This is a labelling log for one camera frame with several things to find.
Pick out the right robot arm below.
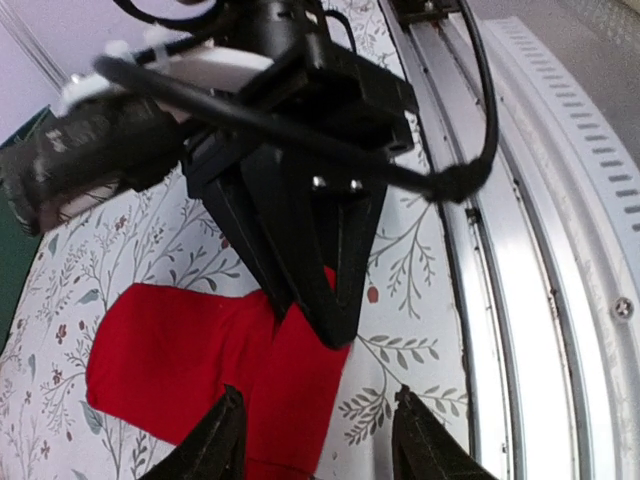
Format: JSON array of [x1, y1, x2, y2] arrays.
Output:
[[53, 1, 417, 349]]

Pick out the green divided organizer box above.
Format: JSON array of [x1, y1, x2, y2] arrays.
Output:
[[0, 107, 61, 346]]

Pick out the floral table cloth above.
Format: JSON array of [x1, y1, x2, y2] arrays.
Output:
[[0, 0, 471, 480]]

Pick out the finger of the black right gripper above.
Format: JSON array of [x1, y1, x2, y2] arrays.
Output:
[[203, 177, 293, 320], [240, 147, 387, 349]]

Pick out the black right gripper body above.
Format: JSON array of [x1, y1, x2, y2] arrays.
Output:
[[182, 34, 419, 201]]

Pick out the aluminium front rail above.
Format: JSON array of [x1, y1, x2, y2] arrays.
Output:
[[377, 0, 640, 480]]

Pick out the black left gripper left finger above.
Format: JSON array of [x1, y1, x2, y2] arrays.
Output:
[[149, 385, 246, 480]]

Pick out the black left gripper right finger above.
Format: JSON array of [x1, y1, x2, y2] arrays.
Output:
[[391, 385, 495, 480]]

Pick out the red sock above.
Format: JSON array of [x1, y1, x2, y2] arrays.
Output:
[[86, 284, 349, 479]]

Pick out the right aluminium corner post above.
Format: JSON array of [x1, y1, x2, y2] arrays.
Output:
[[1, 0, 68, 92]]

